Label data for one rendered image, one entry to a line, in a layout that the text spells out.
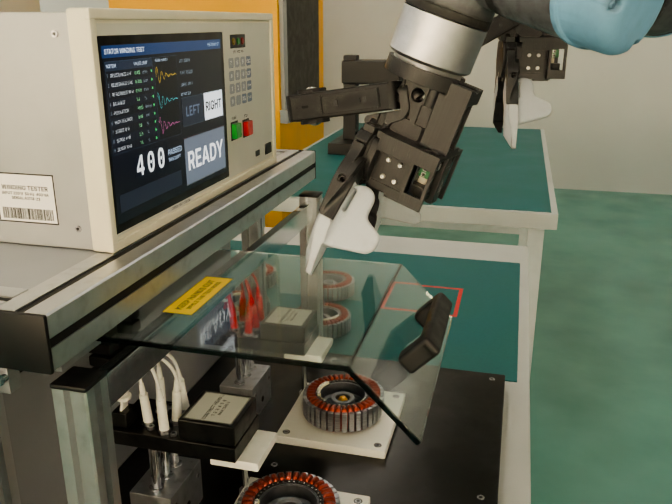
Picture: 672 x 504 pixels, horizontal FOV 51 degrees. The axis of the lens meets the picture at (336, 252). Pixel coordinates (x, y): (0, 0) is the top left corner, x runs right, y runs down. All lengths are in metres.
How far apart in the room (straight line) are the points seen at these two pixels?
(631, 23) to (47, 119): 0.47
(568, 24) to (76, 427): 0.47
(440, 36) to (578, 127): 5.41
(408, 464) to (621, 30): 0.60
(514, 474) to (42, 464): 0.57
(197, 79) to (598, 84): 5.31
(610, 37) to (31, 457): 0.66
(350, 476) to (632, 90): 5.30
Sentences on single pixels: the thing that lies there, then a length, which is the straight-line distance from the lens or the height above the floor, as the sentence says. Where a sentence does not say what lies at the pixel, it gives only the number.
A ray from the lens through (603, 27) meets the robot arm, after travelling 0.53.
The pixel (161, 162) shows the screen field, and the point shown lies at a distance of 0.71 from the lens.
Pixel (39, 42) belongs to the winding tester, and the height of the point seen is 1.29.
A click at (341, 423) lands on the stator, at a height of 0.80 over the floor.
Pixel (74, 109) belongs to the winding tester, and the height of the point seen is 1.24.
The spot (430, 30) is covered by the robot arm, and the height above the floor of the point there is 1.30.
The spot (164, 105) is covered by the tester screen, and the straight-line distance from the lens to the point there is 0.72.
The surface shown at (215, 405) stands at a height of 0.92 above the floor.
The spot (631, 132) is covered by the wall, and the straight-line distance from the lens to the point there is 6.04.
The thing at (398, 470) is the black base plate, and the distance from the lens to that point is 0.93.
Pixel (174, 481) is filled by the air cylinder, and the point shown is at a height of 0.82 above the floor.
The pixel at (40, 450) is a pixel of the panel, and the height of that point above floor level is 0.88.
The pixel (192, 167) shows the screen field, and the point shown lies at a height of 1.16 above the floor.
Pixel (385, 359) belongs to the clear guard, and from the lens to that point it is 0.58.
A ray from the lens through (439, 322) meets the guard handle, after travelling 0.62.
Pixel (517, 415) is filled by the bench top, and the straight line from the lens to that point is 1.11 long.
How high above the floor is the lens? 1.31
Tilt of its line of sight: 18 degrees down
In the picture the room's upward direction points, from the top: straight up
